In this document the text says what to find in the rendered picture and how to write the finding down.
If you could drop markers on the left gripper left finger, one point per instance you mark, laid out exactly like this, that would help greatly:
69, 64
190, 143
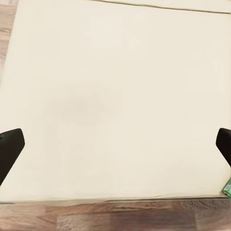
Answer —
12, 143

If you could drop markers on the bed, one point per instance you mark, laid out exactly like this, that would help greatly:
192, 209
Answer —
118, 101

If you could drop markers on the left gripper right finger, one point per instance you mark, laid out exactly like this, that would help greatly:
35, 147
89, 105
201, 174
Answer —
223, 143

